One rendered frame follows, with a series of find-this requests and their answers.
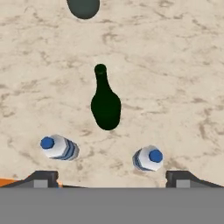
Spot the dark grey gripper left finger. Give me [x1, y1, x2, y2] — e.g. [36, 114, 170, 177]
[0, 170, 60, 189]

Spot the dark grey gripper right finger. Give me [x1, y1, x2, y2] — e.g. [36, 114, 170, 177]
[164, 170, 224, 189]

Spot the dark grey-green glass bottle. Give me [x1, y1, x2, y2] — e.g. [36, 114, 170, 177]
[66, 0, 101, 20]

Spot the dark green glass bottle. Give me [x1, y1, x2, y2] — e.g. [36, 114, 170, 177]
[90, 63, 123, 131]

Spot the white plastic bottle blue cap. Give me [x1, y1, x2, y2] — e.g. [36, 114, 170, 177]
[39, 134, 81, 161]
[131, 144, 165, 172]

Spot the orange object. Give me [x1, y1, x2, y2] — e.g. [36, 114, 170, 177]
[0, 178, 63, 188]

